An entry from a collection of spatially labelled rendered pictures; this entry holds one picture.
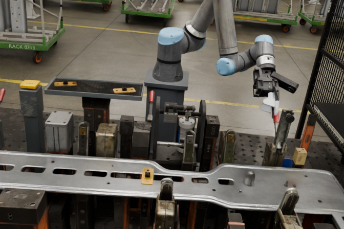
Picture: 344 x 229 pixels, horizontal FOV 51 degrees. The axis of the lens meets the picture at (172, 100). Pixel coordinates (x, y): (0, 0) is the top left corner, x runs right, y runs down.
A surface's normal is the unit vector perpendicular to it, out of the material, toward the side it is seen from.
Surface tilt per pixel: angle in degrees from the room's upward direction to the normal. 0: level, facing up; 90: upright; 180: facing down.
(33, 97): 90
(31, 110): 90
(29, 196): 0
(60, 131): 90
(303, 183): 0
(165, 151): 0
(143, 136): 90
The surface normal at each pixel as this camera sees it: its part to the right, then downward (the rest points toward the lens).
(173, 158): 0.08, -0.90
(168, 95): -0.07, 0.42
